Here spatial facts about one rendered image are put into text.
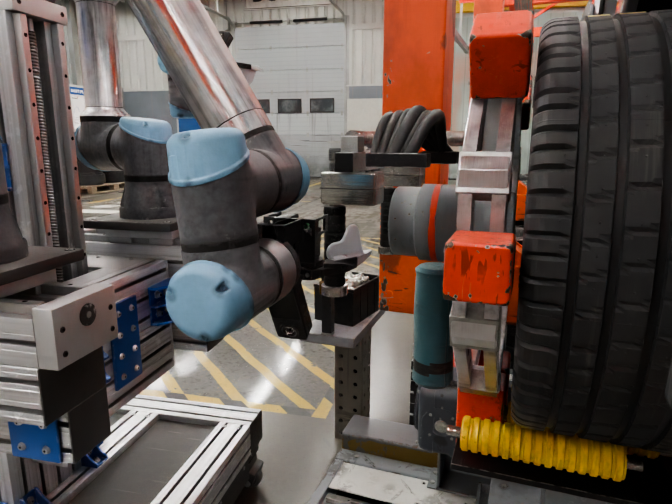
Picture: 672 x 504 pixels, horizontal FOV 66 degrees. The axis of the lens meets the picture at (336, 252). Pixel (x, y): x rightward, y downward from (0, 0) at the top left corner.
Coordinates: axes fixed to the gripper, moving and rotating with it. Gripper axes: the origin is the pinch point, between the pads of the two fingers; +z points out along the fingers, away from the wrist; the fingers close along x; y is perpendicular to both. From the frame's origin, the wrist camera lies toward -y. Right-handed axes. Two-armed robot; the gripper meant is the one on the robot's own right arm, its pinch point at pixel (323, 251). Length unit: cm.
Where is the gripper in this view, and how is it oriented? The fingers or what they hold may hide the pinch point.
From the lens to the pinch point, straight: 79.9
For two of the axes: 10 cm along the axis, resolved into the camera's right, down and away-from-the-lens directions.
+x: -9.5, -0.8, 2.9
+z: 3.0, -2.0, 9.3
